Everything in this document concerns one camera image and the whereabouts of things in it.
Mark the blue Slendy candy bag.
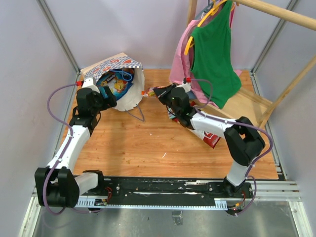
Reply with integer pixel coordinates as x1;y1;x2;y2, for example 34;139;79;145
96;70;134;100

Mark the blue checkered paper bag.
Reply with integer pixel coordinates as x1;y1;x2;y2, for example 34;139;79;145
81;52;145;112

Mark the pink shirt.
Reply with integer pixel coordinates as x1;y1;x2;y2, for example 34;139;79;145
169;20;241;108

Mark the green tank top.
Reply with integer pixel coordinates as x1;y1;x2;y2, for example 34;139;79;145
191;1;241;109

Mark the red chips bag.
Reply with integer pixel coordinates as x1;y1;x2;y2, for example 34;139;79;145
167;107;220;149

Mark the yellow hanger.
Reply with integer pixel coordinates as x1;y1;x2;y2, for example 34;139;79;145
184;0;227;56

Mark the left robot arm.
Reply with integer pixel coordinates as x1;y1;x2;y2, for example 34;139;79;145
35;85;117;215

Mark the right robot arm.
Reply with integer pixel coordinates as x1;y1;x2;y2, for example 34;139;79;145
153;84;266;198

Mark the blue crumpled cloth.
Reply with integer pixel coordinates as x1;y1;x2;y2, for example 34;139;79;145
185;83;197;100

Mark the wooden clothes rack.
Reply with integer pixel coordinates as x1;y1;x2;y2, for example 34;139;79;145
194;0;316;128

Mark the grey hanger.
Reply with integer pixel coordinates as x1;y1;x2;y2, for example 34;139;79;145
194;0;223;23

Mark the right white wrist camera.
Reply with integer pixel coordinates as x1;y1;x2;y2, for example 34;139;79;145
177;78;191;94

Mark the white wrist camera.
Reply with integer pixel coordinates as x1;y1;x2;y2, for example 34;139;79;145
76;77;100;93
177;78;191;94

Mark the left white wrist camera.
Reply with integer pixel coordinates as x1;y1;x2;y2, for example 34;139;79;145
76;77;100;93

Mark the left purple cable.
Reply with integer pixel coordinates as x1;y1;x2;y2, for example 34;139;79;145
43;82;104;214

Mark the purple cable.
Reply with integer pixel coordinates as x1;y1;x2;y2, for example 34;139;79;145
187;78;273;218
43;82;104;214

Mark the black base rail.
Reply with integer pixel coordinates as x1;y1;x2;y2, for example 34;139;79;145
76;176;256;214

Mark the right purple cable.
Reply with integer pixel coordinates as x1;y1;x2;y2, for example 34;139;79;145
187;78;273;218

